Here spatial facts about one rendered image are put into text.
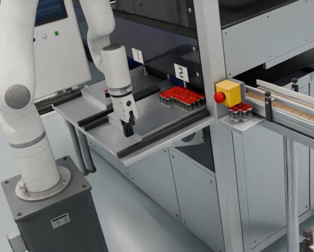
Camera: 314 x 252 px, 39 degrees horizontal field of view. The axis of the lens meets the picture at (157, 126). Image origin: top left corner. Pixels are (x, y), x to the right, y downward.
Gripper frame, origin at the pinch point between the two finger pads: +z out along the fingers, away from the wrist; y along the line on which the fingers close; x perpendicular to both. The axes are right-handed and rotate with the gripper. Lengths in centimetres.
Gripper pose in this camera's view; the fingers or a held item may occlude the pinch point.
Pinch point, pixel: (128, 130)
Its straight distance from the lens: 160.0
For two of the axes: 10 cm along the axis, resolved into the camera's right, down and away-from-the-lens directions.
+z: 1.4, 8.8, 4.6
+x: -8.3, 3.6, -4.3
